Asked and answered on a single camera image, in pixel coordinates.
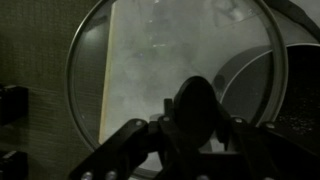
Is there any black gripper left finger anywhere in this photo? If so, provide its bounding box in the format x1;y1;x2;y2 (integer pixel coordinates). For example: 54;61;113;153
69;118;163;180

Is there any glass pot lid black knob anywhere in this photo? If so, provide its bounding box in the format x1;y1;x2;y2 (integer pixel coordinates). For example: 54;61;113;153
67;0;288;180

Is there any grey top coffee table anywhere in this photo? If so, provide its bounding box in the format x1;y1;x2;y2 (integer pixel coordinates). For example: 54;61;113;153
98;0;320;173

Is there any dark grey fabric sofa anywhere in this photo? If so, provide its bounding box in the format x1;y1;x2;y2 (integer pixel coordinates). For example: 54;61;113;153
0;0;114;180

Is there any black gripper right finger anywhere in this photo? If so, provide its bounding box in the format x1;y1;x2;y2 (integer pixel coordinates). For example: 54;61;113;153
217;103;320;180

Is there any black cooking pot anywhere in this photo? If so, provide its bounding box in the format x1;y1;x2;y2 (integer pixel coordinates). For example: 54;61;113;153
213;0;320;148

